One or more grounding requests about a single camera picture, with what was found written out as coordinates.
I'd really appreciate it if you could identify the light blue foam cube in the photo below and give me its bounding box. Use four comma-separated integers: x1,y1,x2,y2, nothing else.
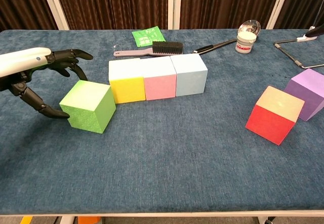
170,54,209,97

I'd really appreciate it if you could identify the red foam cube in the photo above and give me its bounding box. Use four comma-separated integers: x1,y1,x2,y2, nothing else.
245,85,305,146

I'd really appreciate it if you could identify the yellow foam cube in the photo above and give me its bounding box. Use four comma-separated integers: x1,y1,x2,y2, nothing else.
108,59,147,104

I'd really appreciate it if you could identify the grey brush with black bristles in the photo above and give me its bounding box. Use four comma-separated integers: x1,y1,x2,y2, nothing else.
113,41,184,58

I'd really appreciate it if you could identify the blue fabric table cover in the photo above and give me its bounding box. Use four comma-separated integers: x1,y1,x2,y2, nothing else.
0,29,324,214

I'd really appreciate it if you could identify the purple foam cube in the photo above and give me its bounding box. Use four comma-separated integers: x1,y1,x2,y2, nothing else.
285,68,324,122

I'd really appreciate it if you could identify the steel ladle with black handle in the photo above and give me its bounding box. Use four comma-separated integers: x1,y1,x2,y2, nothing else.
188,19,261,57

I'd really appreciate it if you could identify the green foil sachet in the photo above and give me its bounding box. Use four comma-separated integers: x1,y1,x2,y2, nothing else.
131,26,167,48

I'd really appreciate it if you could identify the dark brown curtain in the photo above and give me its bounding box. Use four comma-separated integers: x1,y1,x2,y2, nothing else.
180,0,283,30
0,0,58,32
274,0,324,30
52,0,170,30

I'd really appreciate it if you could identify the white plastic clip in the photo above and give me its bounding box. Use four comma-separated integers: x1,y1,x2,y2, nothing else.
296,30,319,42

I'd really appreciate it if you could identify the white partition post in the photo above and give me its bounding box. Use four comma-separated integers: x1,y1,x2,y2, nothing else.
38,0,69,31
266,0,292,30
168,0,182,30

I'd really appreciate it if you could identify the orange object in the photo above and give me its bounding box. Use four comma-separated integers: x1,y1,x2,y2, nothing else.
77,216,101,224

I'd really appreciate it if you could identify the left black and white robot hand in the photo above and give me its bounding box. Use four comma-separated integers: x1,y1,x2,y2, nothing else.
0,47,94,120

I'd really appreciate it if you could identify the green foam cube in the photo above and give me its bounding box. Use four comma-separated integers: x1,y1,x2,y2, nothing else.
59,79,117,134

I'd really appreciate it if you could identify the bent metal wire frame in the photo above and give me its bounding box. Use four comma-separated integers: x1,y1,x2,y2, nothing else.
273,38,324,69

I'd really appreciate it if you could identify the pink foam cube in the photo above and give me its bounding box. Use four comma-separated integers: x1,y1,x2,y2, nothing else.
140,56,177,101

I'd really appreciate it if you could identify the small white jar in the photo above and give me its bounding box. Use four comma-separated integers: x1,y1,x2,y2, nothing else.
235,31,256,54

